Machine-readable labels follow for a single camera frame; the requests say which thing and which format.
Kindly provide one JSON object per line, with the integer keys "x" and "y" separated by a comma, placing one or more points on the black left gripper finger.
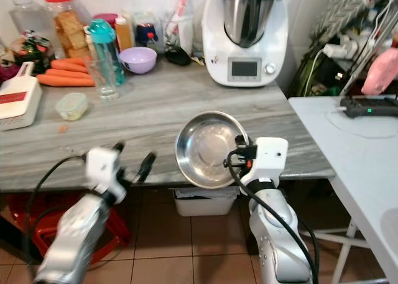
{"x": 147, "y": 165}
{"x": 117, "y": 147}

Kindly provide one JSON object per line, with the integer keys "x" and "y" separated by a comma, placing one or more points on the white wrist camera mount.
{"x": 270, "y": 156}
{"x": 104, "y": 169}

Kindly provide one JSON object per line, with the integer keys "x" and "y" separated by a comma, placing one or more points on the purple plastic bowl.
{"x": 138, "y": 60}

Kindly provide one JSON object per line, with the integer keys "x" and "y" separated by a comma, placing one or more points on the white plug adapter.
{"x": 341, "y": 50}

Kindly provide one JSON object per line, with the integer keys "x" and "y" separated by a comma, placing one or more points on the teal water bottle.
{"x": 102, "y": 34}

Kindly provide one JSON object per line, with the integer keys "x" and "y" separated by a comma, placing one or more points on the orange carrot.
{"x": 68, "y": 74}
{"x": 71, "y": 65}
{"x": 65, "y": 81}

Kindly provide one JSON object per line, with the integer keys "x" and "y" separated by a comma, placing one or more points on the red plastic stool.
{"x": 37, "y": 219}

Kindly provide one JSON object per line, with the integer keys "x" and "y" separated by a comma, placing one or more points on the pink soft object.
{"x": 379, "y": 73}

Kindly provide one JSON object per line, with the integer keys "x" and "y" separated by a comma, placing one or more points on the white plastic bin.
{"x": 204, "y": 203}

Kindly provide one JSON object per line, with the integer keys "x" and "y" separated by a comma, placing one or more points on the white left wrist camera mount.
{"x": 104, "y": 169}

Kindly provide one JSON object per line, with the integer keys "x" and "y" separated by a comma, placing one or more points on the dark glass jar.
{"x": 145, "y": 35}

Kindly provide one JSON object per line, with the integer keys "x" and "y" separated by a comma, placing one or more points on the white food packet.
{"x": 179, "y": 23}

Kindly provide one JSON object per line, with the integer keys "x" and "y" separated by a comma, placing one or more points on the red-lidded clear jar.
{"x": 65, "y": 26}

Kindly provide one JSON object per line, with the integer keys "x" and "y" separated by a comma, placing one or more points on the grey chevron cloth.
{"x": 342, "y": 13}

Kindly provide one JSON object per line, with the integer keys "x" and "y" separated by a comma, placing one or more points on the round steel bowl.
{"x": 206, "y": 150}

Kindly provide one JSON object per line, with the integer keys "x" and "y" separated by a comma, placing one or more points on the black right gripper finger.
{"x": 235, "y": 160}

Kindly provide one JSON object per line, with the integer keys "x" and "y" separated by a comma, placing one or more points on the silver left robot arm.
{"x": 78, "y": 234}

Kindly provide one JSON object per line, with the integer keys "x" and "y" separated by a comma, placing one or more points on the pink-lidded container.
{"x": 104, "y": 17}

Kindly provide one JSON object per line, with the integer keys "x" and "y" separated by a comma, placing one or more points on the clear plastic bottle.
{"x": 28, "y": 17}

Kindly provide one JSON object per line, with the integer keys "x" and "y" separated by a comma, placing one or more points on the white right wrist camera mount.
{"x": 270, "y": 156}

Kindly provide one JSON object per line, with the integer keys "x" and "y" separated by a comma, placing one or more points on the small clear lidded container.
{"x": 72, "y": 106}

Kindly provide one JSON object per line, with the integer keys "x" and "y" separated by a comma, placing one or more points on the white food processor appliance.
{"x": 245, "y": 60}

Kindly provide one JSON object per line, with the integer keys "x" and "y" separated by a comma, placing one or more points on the black small pouch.
{"x": 177, "y": 56}

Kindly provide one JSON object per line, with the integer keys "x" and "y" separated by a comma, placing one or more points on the black power strip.
{"x": 370, "y": 107}

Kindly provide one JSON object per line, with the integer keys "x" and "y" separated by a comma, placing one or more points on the dark-legged grey-top table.
{"x": 155, "y": 110}

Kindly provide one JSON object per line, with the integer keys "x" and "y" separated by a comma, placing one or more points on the orange bottle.
{"x": 123, "y": 34}

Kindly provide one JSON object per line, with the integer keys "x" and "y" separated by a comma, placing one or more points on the light grey folding table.
{"x": 354, "y": 153}

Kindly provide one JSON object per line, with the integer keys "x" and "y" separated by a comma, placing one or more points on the dark food bag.
{"x": 30, "y": 51}

